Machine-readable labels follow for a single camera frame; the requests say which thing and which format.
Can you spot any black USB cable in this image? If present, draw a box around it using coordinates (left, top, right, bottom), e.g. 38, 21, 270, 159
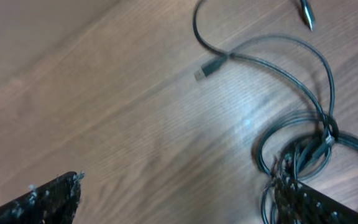
192, 0, 337, 125
253, 0, 358, 224

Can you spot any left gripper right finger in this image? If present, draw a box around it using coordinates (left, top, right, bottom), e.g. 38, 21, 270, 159
273, 177, 358, 224

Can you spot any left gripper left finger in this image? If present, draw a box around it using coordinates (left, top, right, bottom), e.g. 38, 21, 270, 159
0, 171, 85, 224

